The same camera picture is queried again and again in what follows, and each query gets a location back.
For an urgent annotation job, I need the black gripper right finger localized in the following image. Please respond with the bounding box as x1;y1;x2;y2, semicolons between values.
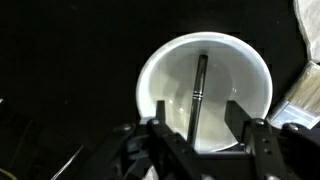
224;99;320;180

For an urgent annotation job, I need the black marker pen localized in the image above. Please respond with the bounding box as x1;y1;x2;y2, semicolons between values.
186;53;210;147

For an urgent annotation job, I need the paintbrush with pale bristles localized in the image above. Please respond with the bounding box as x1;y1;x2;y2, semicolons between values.
266;60;320;131

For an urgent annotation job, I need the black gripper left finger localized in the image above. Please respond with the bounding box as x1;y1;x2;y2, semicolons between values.
79;99;203;180

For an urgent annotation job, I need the beige crumpled cloth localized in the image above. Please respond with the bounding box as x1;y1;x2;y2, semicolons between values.
292;0;320;63

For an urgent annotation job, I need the white ceramic bowl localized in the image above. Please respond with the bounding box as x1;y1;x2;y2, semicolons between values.
135;31;274;153

